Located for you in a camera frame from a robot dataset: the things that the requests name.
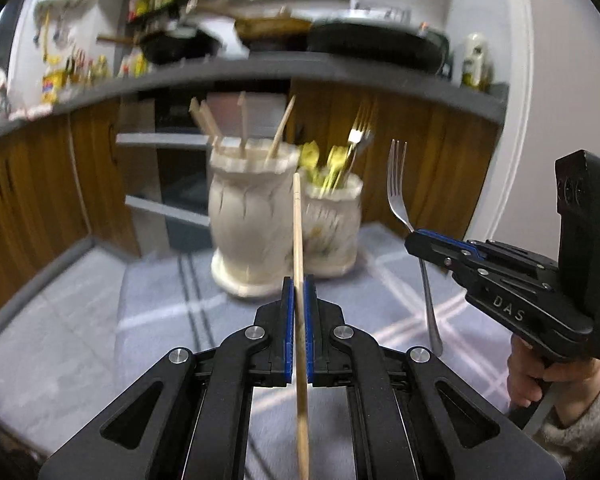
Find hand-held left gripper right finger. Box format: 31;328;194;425
305;275;566;480

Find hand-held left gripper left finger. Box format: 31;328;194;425
39;276;296;480

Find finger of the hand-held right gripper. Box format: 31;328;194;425
404;237;557;304
414;229;562;292

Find silver metal fork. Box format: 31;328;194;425
385;139;444;357

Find wooden chopstick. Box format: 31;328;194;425
292;172;311;480
237;91;249;155
189;98;217;144
200;100;223;147
267;94;297;162

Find white ceramic utensil holder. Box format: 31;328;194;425
208;139;364;299

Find gold metal fork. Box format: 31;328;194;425
332;102;377;187

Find person's right forearm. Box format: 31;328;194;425
529;366;600;463

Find person's right hand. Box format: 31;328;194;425
507;338;600;428

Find blue plaid tablecloth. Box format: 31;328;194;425
114;222;532;480

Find wooden kitchen cabinets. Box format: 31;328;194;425
0;80;503;331

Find built-in oven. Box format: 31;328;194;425
116;89;222;262

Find large black pan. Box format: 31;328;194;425
307;19;450;75

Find grey kitchen countertop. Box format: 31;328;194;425
0;52;510;148

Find brown frying pan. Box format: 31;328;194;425
184;0;313;45

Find black wok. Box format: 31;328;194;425
96;29;223;65

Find row of seasoning bottles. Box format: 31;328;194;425
67;50;112;86

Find yellow food box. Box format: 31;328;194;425
41;70;69;104

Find white door frame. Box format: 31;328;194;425
445;0;537;243

